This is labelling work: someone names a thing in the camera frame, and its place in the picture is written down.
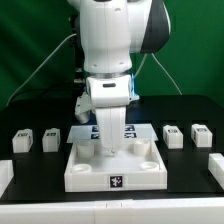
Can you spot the white sheet with markers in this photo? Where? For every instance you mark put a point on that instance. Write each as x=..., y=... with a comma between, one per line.
x=87, y=132

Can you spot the black camera on stand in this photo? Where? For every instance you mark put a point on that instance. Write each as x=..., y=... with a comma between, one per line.
x=78, y=51

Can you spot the white left obstacle block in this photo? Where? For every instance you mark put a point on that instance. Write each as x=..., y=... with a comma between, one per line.
x=6, y=174

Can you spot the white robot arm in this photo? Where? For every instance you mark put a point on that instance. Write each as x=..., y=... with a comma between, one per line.
x=110, y=31

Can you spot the white right obstacle block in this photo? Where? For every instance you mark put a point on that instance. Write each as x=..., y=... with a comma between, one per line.
x=216, y=167

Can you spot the white front rail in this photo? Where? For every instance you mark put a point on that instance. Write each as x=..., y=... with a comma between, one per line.
x=158, y=211

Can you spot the white square tabletop tray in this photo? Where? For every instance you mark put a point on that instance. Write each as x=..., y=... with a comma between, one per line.
x=136, y=166

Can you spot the white obstacle block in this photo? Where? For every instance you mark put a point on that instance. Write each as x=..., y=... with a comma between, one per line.
x=6, y=174
x=216, y=167

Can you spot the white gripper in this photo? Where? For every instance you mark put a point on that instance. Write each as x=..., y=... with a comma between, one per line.
x=109, y=98

